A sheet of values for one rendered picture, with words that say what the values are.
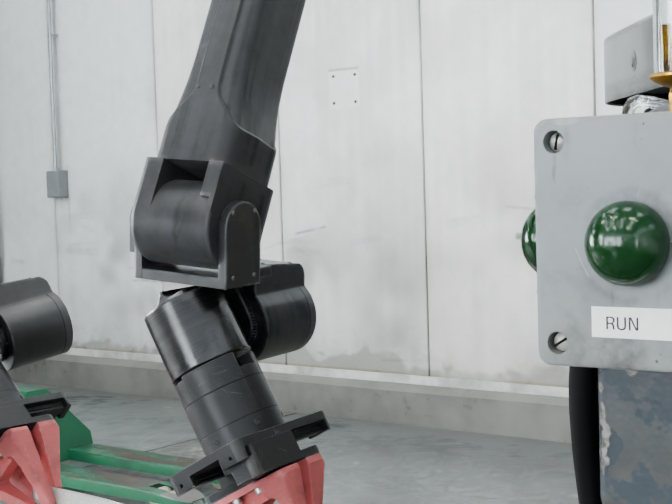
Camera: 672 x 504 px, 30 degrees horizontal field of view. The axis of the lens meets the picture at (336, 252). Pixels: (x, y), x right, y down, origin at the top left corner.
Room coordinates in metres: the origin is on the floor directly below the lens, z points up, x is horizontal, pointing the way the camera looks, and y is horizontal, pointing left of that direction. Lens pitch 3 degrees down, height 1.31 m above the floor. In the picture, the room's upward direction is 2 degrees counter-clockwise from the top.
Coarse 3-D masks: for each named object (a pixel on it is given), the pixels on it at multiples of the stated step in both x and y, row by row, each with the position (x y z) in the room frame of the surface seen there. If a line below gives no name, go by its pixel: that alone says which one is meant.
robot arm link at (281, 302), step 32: (224, 224) 0.80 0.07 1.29; (256, 224) 0.82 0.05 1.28; (224, 256) 0.80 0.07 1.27; (256, 256) 0.82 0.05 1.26; (224, 288) 0.80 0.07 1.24; (256, 288) 0.86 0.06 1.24; (288, 288) 0.89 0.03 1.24; (256, 320) 0.86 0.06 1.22; (288, 320) 0.87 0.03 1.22; (256, 352) 0.86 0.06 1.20; (288, 352) 0.90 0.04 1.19
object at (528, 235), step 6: (534, 210) 0.48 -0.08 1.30; (528, 216) 0.48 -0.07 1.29; (534, 216) 0.47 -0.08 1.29; (528, 222) 0.47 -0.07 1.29; (534, 222) 0.47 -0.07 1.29; (522, 228) 0.48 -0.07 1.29; (528, 228) 0.47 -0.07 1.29; (534, 228) 0.47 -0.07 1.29; (522, 234) 0.48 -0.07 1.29; (528, 234) 0.47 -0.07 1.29; (534, 234) 0.47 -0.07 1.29; (522, 240) 0.47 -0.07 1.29; (528, 240) 0.47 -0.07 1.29; (534, 240) 0.47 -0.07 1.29; (522, 246) 0.48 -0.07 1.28; (528, 246) 0.47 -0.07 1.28; (534, 246) 0.47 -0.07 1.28; (528, 252) 0.47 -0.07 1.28; (534, 252) 0.47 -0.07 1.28; (528, 258) 0.47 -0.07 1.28; (534, 258) 0.47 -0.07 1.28; (534, 264) 0.47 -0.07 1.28; (534, 270) 0.48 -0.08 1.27
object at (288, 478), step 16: (224, 480) 0.82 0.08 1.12; (256, 480) 0.79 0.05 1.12; (272, 480) 0.78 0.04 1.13; (288, 480) 0.78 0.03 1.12; (208, 496) 0.80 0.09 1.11; (224, 496) 0.80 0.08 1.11; (240, 496) 0.79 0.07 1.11; (256, 496) 0.80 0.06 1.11; (272, 496) 0.78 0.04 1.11; (288, 496) 0.78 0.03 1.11; (304, 496) 0.79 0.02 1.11
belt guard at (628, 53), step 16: (624, 32) 0.91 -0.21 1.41; (640, 32) 0.87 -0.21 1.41; (608, 48) 0.96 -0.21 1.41; (624, 48) 0.91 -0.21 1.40; (640, 48) 0.87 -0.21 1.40; (608, 64) 0.96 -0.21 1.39; (624, 64) 0.91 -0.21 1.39; (640, 64) 0.87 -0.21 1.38; (608, 80) 0.96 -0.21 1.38; (624, 80) 0.91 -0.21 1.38; (640, 80) 0.87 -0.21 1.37; (608, 96) 0.96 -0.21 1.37; (624, 96) 0.91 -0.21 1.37; (656, 96) 1.04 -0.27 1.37
